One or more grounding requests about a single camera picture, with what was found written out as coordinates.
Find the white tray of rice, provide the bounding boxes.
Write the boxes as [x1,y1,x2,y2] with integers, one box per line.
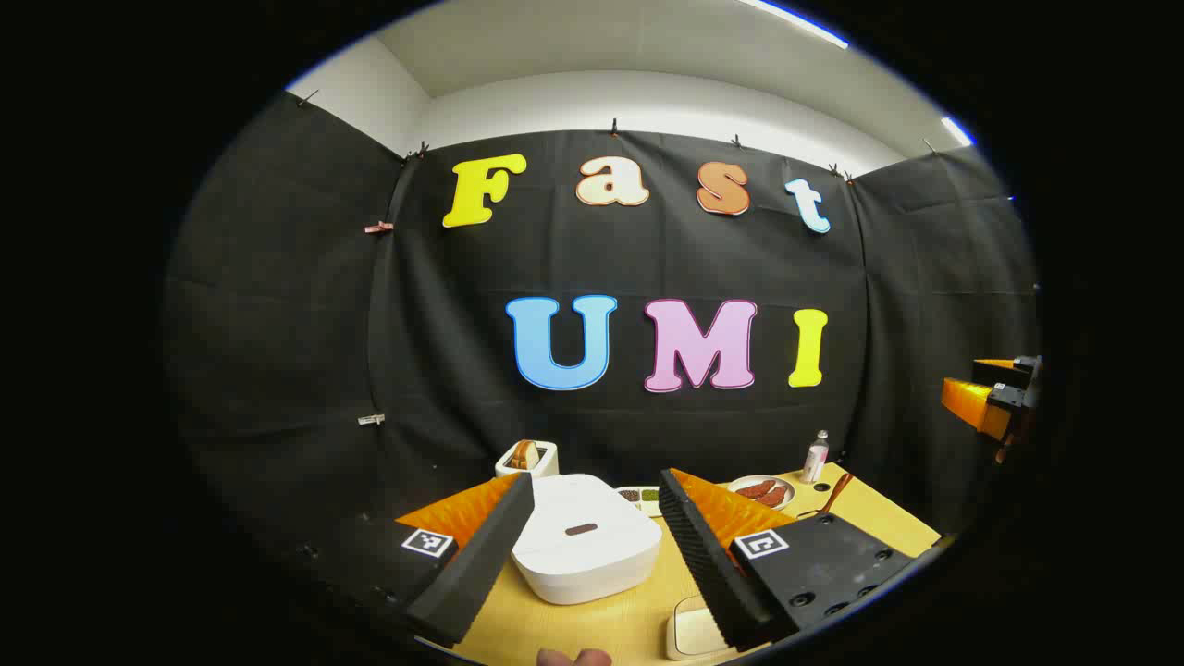
[666,595,741,661]

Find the white rice cooker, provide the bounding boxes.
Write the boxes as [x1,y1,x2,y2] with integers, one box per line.
[512,474,663,606]

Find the white toaster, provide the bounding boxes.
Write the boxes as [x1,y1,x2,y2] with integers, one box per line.
[495,440,560,478]

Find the clear bottle pink label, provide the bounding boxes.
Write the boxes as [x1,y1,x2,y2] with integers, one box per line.
[801,430,830,485]

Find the white round plate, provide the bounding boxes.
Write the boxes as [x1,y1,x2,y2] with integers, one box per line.
[726,475,796,512]

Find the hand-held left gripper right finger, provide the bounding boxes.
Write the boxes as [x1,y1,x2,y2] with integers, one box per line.
[659,467,919,650]

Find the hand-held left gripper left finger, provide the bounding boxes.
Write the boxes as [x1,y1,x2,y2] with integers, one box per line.
[296,472,537,648]

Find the black backdrop cloth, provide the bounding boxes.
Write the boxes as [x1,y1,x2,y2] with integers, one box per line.
[165,91,1042,556]

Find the brown wooden spoon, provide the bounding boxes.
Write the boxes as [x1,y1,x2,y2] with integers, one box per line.
[814,472,854,517]

